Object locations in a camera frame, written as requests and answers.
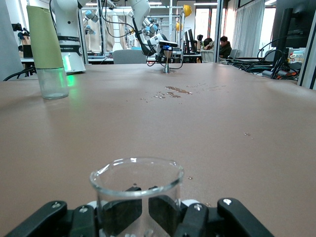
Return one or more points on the brown table mat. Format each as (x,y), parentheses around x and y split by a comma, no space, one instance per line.
(172,128)

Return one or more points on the steel jigger measuring cup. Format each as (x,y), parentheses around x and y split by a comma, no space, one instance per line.
(167,65)

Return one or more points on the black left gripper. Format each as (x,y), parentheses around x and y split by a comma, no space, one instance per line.
(160,53)

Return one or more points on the small liquid droplets cluster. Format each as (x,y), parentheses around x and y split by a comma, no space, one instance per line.
(172,93)

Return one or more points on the person in dark jacket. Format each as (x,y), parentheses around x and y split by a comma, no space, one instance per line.
(225,48)

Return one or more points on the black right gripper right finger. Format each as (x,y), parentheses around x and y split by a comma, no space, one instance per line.
(222,219)

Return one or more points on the dark haired seated person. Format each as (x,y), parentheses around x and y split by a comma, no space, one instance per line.
(208,43)

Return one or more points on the long liquid puddle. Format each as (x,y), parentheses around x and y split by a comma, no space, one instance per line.
(179,90)

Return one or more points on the green sleeved clear bottle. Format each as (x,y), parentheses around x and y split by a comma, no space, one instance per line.
(45,39)

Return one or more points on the white curtain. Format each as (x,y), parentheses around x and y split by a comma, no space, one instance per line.
(249,27)

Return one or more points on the black monitor with stand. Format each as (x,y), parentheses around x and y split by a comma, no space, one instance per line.
(293,22)

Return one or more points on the blue jointed grey robot arm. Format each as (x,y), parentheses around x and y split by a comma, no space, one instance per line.
(149,27)
(90,17)

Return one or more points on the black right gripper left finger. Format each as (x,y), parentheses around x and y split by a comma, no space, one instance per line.
(61,219)

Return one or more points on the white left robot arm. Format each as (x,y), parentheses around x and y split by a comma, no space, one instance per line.
(69,29)

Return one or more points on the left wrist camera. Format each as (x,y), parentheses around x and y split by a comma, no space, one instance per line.
(168,44)

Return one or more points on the grey chair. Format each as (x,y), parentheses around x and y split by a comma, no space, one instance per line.
(129,56)

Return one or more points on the yellow hard hat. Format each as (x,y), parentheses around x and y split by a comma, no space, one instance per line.
(179,26)
(187,10)

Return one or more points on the clear glass beaker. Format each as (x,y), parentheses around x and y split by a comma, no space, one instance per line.
(103,182)

